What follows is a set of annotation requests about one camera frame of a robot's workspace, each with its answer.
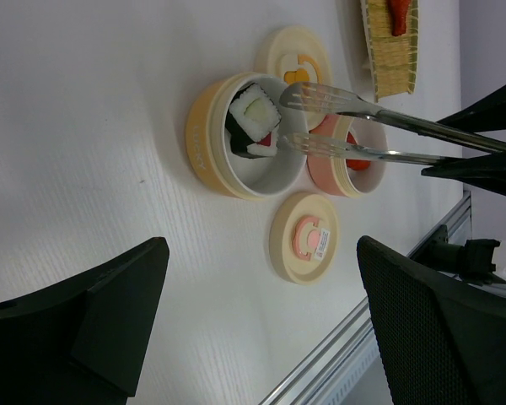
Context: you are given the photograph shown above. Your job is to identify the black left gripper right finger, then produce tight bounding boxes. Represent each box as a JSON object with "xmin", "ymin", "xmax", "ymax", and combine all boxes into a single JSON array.
[{"xmin": 357, "ymin": 236, "xmax": 506, "ymax": 404}]

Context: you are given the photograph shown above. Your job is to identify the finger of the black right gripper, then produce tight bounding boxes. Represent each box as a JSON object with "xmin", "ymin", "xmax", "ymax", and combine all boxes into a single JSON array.
[
  {"xmin": 421, "ymin": 154, "xmax": 506, "ymax": 197},
  {"xmin": 439, "ymin": 84, "xmax": 506, "ymax": 132}
]

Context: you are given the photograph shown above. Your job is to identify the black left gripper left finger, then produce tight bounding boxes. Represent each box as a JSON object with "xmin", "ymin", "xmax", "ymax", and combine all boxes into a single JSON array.
[{"xmin": 0, "ymin": 237, "xmax": 170, "ymax": 404}]

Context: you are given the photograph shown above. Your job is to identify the red toy sausage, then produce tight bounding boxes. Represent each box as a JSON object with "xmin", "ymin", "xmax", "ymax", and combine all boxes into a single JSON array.
[{"xmin": 346, "ymin": 132, "xmax": 371, "ymax": 171}]

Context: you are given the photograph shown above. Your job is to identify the metal serving tongs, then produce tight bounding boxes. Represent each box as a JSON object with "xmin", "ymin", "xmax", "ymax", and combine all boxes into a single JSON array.
[{"xmin": 276, "ymin": 82, "xmax": 506, "ymax": 166}]

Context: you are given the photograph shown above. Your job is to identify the green sushi roll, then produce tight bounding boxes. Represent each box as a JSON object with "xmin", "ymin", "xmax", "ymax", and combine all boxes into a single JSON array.
[{"xmin": 225, "ymin": 83, "xmax": 282, "ymax": 143}]

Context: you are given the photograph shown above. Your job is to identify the red sushi roll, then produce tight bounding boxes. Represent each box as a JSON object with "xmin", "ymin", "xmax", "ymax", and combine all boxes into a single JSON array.
[{"xmin": 226, "ymin": 127, "xmax": 276, "ymax": 159}]

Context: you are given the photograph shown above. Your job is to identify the pink lunch box bowl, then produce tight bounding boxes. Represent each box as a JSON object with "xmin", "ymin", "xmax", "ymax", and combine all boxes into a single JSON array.
[{"xmin": 307, "ymin": 116, "xmax": 387, "ymax": 198}]

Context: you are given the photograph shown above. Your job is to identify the yellow lunch box bowl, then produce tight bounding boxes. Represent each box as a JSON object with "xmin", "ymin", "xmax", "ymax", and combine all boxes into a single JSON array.
[{"xmin": 185, "ymin": 72, "xmax": 306, "ymax": 201}]

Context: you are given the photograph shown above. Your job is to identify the bamboo serving tray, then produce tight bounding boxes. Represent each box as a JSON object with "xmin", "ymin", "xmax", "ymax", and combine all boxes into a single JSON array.
[{"xmin": 361, "ymin": 1, "xmax": 419, "ymax": 101}]

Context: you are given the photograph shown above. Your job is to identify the aluminium mounting rail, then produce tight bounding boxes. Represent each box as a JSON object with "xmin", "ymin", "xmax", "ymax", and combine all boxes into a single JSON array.
[{"xmin": 260, "ymin": 191, "xmax": 471, "ymax": 404}]

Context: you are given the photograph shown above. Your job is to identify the cream lid pink handle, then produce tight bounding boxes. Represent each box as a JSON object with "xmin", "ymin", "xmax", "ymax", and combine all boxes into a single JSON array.
[{"xmin": 269, "ymin": 192, "xmax": 341, "ymax": 285}]

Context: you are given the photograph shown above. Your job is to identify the cream lid yellow handle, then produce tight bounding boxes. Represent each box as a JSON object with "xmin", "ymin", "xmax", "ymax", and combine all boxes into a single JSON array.
[{"xmin": 253, "ymin": 24, "xmax": 333, "ymax": 127}]

